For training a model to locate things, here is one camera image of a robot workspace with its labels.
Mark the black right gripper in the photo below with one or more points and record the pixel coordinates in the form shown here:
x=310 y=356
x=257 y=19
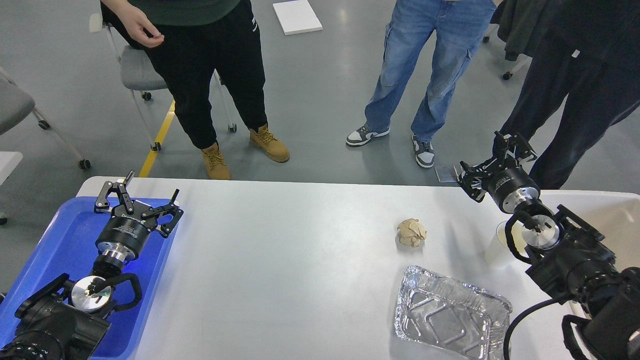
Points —
x=510 y=187

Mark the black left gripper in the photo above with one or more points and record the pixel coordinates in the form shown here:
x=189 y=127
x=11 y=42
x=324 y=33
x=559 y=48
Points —
x=128 y=229

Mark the grey chair at left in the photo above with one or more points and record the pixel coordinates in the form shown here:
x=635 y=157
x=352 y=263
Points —
x=16 y=105

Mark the blue plastic tray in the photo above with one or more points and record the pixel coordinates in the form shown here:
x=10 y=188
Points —
x=68 y=246

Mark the aluminium foil tray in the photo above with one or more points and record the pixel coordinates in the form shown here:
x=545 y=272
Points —
x=452 y=315

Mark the white table edge left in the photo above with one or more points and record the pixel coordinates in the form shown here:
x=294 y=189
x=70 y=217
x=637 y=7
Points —
x=8 y=162

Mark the beige plastic bin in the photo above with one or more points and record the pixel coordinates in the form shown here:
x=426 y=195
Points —
x=614 y=215

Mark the white paper cup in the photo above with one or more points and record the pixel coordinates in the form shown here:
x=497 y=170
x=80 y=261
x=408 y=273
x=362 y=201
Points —
x=497 y=255

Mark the person in dark clothes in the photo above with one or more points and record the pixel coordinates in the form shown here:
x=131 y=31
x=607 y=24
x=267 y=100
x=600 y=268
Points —
x=587 y=62

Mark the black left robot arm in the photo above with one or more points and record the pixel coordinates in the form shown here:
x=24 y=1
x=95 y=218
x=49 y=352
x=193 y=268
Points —
x=86 y=291

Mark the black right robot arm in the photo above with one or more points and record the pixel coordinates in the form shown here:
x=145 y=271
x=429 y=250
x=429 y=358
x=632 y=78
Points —
x=566 y=255

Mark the grey chair with white frame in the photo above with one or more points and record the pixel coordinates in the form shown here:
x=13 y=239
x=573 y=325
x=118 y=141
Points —
x=136 y=72

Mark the person in black trousers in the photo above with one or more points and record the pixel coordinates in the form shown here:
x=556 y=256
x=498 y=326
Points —
x=186 y=42

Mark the chair with dark jacket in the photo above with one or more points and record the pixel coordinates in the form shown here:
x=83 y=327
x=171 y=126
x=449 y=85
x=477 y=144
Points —
x=521 y=25

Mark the crumpled brown paper ball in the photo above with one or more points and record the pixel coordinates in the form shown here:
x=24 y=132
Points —
x=410 y=232

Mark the small grey floor plate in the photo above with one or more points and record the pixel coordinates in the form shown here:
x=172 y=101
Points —
x=446 y=174

